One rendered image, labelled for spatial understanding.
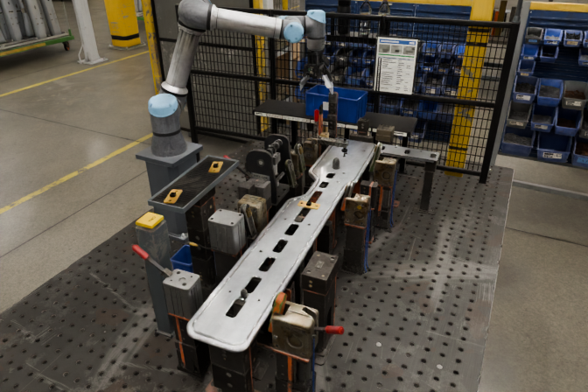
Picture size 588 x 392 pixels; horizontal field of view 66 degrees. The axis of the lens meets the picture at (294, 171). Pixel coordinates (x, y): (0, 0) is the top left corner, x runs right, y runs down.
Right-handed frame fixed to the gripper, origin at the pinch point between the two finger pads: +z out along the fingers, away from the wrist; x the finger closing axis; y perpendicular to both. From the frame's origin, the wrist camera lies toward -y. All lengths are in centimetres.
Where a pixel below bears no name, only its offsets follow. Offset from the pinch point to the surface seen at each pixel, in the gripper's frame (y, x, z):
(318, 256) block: 78, 29, 26
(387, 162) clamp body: 7.9, 35.7, 24.6
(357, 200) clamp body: 43, 32, 25
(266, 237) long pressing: 72, 8, 29
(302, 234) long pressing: 65, 19, 29
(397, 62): -54, 25, -3
